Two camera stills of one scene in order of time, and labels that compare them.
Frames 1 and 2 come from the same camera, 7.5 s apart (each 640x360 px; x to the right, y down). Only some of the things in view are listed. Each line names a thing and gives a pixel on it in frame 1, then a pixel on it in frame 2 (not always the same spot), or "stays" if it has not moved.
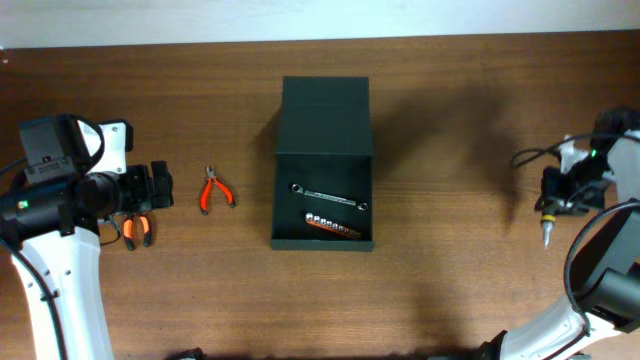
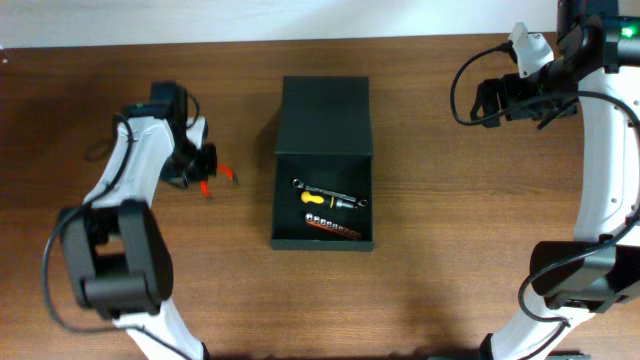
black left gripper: (145, 185) -> (208, 163)
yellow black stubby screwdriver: (548, 219) -> (330, 201)
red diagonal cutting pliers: (204, 201) -> (204, 186)
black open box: (325, 143) stays
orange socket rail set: (331, 226) stays
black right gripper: (558, 201) -> (500, 98)
